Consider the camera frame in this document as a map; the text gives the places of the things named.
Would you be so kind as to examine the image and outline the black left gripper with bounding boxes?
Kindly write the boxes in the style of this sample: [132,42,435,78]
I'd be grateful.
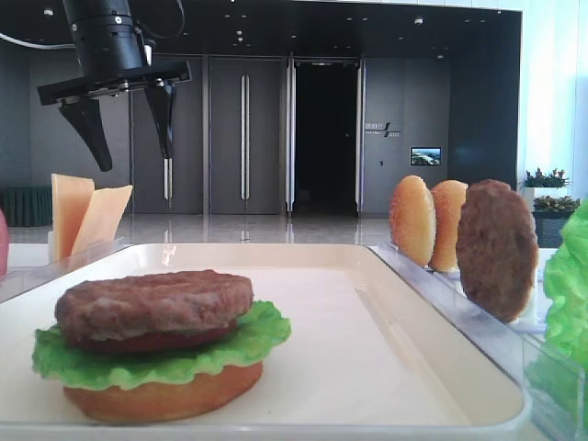
[37,61,191,172]

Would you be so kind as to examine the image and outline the orange cheese slice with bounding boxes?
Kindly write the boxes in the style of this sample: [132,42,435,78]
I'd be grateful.
[51,174,95,261]
[71,185,133,254]

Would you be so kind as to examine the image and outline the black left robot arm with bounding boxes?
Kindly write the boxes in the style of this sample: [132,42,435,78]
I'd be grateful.
[38,1,191,173]

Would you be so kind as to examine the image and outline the red tomato slice standing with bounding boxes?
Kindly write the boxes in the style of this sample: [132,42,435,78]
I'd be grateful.
[0,210,9,277]

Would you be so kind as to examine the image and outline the brown meat patty on tray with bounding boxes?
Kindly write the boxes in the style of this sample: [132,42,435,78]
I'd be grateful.
[54,269,254,350]

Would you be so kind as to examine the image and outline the red tomato slice in burger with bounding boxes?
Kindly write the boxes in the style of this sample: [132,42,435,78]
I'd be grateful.
[65,320,238,354]

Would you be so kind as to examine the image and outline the green lettuce leaf on tray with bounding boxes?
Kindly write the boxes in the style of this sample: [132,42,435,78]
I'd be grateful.
[32,300,291,391]

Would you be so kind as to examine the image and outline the brown meat patty standing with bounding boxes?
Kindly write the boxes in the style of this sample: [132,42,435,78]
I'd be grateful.
[456,179,538,322]

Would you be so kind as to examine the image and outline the green lettuce leaf standing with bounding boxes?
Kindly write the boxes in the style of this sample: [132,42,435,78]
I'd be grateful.
[543,201,587,367]

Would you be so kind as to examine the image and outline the bottom bun in burger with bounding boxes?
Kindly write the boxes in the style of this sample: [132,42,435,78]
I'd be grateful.
[63,362,264,424]

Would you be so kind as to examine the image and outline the brown bun half left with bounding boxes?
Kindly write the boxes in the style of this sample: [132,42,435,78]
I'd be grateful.
[390,175,436,266]

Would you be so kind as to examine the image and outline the brown bun half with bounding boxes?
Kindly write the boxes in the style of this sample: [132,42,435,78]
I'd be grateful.
[429,180,468,272]
[390,175,436,266]

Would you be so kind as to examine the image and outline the brown bun half right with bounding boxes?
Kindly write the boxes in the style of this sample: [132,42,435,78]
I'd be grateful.
[429,180,468,272]

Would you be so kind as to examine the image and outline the cream rectangular metal tray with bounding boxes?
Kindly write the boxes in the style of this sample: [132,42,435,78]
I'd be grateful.
[1,243,532,440]

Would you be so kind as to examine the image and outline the potted plants planter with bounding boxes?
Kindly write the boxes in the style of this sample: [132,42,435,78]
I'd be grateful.
[521,168,581,248]

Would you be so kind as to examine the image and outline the long clear left rail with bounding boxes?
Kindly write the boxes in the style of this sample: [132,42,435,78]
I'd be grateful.
[1,238,129,303]

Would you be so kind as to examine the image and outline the long clear rail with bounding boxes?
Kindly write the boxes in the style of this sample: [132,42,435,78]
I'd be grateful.
[1,238,129,303]
[371,243,587,440]

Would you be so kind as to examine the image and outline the small wall screen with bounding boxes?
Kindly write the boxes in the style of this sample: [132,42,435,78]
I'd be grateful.
[410,147,442,166]

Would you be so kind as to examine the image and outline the long clear right rail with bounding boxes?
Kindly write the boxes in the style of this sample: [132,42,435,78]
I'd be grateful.
[371,243,587,440]

